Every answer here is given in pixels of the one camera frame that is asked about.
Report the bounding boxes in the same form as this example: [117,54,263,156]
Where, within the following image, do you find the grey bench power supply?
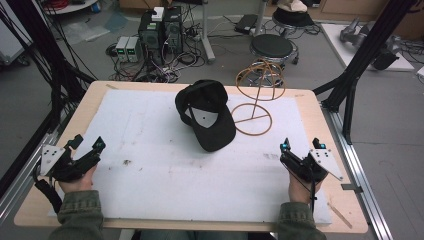
[126,36,143,64]
[115,36,130,63]

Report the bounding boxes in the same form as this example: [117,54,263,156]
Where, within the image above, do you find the flat black box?
[233,13,259,35]

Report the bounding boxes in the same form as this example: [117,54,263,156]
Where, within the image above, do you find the white foam mat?
[49,88,333,226]

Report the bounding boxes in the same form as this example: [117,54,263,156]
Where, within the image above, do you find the small white box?
[151,6,166,23]

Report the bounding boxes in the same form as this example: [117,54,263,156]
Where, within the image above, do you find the beige hat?
[276,0,309,14]

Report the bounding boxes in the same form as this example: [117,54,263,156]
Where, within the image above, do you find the black metal frame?
[0,0,98,201]
[312,0,420,146]

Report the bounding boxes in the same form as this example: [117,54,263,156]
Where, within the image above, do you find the round white table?
[42,0,100,16]

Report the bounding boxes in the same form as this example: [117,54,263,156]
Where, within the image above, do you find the person's left hand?
[58,165,98,195]

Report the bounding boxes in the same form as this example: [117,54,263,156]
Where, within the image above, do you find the white floor board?
[320,22,416,73]

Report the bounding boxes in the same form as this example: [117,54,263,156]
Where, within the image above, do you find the black computer tower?
[162,5,185,55]
[137,11,165,67]

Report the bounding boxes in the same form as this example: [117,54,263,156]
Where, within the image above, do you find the black stool with chrome ring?
[271,6,316,38]

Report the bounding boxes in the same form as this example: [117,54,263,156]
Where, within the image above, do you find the small grey metal bracket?
[340,183,364,195]

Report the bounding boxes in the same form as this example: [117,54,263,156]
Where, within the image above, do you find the tangle of floor cables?
[105,6,208,84]

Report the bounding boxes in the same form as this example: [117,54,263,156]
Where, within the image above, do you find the black strap cable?
[32,164,64,215]

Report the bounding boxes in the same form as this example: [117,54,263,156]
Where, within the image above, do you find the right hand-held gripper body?
[279,148,345,184]

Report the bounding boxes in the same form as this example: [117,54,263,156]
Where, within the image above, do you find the grey equipment case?
[0,11,34,67]

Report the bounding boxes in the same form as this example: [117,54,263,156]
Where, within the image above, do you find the person's right hand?
[287,172,323,205]

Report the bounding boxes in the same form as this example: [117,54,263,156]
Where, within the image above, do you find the thin black cable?
[309,166,318,216]

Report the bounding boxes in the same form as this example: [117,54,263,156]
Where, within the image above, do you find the black round stool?
[249,33,300,66]

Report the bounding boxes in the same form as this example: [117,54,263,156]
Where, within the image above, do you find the thin wooden stick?
[327,201,354,230]

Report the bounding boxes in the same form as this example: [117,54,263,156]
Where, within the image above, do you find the brown wire hat stand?
[230,58,287,137]

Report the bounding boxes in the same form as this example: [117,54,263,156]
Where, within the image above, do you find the grey metal table leg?
[199,0,217,65]

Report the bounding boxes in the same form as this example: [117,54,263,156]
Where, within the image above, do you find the aluminium rail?
[0,109,73,225]
[320,101,396,240]

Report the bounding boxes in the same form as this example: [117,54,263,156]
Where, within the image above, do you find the black baseball cap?
[174,78,237,153]

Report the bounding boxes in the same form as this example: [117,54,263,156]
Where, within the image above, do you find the grey metal pole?
[253,0,269,37]

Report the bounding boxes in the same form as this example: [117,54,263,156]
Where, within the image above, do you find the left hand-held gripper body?
[39,144,102,183]

